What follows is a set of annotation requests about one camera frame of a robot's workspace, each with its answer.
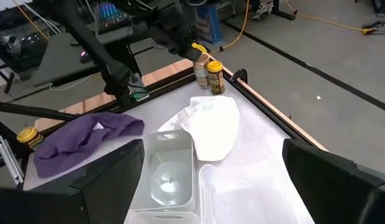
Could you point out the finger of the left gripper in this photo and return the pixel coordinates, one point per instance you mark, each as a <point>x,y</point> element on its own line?
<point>193,54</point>

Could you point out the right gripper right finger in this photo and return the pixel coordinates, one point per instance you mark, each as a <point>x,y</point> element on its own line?
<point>342,193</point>

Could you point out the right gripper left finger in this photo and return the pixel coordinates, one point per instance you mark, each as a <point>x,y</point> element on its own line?
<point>86,199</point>

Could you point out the clear bottle yellow cap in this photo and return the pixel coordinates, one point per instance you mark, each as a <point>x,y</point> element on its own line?
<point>201,74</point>

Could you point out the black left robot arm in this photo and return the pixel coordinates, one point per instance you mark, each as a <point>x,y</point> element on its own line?
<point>96,53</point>

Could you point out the blue box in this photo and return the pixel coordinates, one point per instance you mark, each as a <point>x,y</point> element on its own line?
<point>209,25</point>

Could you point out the yellow lid spice jar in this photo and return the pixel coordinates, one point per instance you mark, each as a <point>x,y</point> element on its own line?
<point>29,137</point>
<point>216,79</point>

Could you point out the black clamp hook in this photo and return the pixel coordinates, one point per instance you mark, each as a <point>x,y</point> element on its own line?
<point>239,74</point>

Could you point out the purple cloth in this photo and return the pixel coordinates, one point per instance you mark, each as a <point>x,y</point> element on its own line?
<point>74,140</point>

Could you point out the backlit keyboard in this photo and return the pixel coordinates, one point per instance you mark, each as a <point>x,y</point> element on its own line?
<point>113,17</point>

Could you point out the white cloth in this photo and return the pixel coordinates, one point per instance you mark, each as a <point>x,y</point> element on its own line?
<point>211,127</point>

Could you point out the white shoe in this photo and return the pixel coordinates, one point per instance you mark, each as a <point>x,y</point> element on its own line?
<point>262,11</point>

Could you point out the grey plastic bin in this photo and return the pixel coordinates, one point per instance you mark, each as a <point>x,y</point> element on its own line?
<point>167,174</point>

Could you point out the silver aluminium extrusion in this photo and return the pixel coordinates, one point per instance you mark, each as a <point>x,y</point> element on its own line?
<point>8,161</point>

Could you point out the black computer mouse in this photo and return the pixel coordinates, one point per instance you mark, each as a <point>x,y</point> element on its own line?
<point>85,57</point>

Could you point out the clear plastic bag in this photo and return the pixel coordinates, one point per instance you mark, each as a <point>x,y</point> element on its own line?
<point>248,199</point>

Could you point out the black rig strut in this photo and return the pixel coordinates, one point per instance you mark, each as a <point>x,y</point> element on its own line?
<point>30,110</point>

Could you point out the grey desk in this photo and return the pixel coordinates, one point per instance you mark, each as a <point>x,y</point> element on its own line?
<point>61,59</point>

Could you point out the black aluminium table frame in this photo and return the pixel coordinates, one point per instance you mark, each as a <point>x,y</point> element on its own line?
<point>167,84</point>

